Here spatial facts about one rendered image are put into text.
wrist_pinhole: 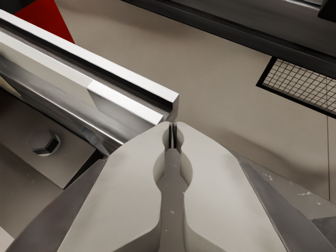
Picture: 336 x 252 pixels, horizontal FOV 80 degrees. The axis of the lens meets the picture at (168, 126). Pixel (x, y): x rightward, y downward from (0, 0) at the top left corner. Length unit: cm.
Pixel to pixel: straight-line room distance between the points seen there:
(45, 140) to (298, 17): 34
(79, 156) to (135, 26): 178
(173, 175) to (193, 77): 130
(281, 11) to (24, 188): 38
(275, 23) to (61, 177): 33
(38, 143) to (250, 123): 125
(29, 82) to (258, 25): 30
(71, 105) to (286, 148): 129
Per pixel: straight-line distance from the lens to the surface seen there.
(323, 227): 26
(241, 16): 35
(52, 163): 25
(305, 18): 34
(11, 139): 29
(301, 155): 141
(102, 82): 17
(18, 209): 29
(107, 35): 192
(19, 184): 30
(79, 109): 19
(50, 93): 21
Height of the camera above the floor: 111
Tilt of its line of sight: 61 degrees down
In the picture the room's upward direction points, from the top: 1 degrees counter-clockwise
